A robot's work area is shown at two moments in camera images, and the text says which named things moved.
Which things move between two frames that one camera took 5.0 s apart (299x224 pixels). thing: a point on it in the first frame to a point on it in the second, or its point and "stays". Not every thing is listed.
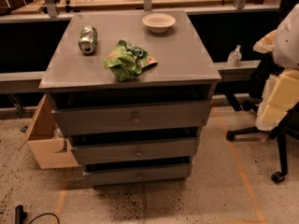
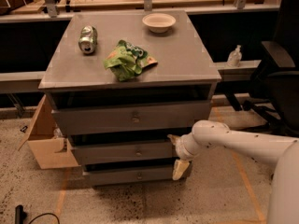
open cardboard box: [50, 147] stays
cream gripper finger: [266, 44] to [179, 167]
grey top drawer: [135, 118] stays
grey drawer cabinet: [132, 89] stays
